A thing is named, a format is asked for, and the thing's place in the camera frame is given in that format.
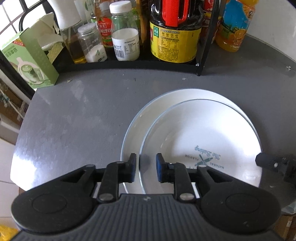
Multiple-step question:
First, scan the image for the small clear spice jar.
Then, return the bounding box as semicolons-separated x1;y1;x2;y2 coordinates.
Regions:
77;23;107;63

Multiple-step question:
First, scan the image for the red label sauce bottle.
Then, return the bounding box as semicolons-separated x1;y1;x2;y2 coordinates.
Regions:
94;0;113;52

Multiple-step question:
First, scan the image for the white cap glass jar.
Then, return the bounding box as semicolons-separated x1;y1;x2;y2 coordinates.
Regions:
109;1;140;61

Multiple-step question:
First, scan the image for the orange juice bottle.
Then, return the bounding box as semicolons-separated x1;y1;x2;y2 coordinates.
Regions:
215;0;259;52

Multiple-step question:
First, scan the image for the red snack can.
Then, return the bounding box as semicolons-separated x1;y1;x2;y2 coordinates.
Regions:
199;0;225;45

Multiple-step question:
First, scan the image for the white plate sweet print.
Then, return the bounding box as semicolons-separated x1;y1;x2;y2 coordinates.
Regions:
120;89;255;194

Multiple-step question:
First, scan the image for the oil dispenser white top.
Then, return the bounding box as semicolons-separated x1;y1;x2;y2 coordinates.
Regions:
48;0;87;64

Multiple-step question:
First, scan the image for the black metal spice rack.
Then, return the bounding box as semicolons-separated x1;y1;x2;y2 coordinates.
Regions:
54;1;222;76

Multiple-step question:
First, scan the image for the white plate bakery print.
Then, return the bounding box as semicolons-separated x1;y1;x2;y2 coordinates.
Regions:
139;99;262;194

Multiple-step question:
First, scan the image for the green tea box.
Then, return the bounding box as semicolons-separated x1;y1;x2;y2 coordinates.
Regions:
1;27;60;90

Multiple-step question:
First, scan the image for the soy sauce jug yellow label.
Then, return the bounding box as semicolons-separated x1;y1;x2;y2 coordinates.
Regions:
149;0;203;63

